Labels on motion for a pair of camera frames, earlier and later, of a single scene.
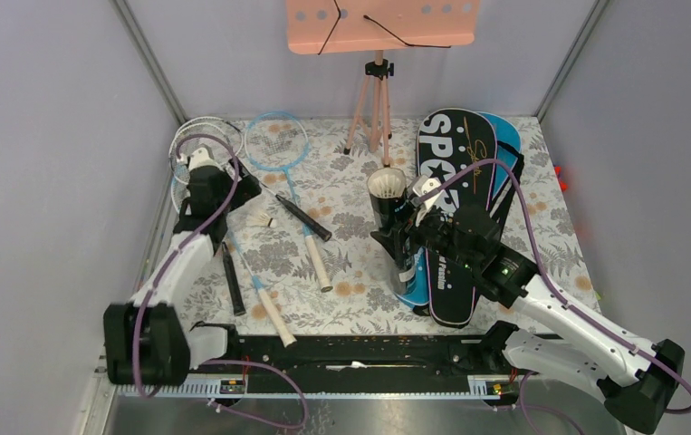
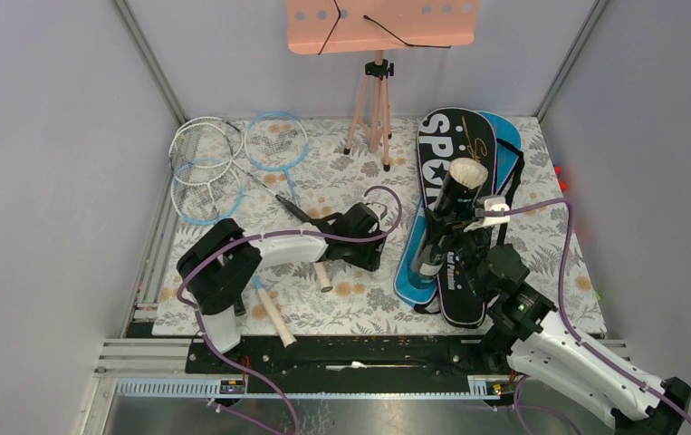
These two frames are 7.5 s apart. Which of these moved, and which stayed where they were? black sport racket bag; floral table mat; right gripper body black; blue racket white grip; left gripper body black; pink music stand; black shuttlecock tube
Moved: left gripper body black; black shuttlecock tube
Stayed: black sport racket bag; pink music stand; right gripper body black; blue racket white grip; floral table mat
